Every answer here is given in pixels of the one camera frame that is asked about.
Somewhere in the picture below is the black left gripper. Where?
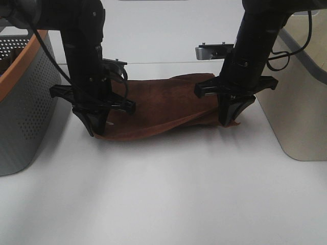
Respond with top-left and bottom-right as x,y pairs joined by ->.
49,68 -> 136,137

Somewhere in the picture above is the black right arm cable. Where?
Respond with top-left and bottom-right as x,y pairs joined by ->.
265,9 -> 313,71

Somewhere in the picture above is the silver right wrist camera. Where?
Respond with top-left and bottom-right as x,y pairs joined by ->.
195,42 -> 234,60

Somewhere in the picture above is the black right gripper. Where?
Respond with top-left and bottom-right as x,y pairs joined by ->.
194,51 -> 279,127

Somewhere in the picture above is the beige basket grey rim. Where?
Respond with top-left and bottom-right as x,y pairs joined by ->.
257,10 -> 326,161

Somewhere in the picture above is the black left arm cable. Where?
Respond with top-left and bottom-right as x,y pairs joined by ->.
0,5 -> 129,108

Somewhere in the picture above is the grey perforated basket orange rim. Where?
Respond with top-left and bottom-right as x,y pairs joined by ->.
1,32 -> 61,176

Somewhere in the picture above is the brown towel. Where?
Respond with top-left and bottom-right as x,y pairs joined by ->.
95,72 -> 241,141

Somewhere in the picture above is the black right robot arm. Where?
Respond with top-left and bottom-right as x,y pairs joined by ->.
194,1 -> 326,126

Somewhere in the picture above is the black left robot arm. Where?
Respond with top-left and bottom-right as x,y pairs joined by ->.
1,1 -> 135,136

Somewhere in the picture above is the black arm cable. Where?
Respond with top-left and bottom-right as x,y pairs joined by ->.
265,9 -> 313,71
0,5 -> 129,108

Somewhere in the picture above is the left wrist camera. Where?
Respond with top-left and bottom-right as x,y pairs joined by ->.
103,59 -> 128,78

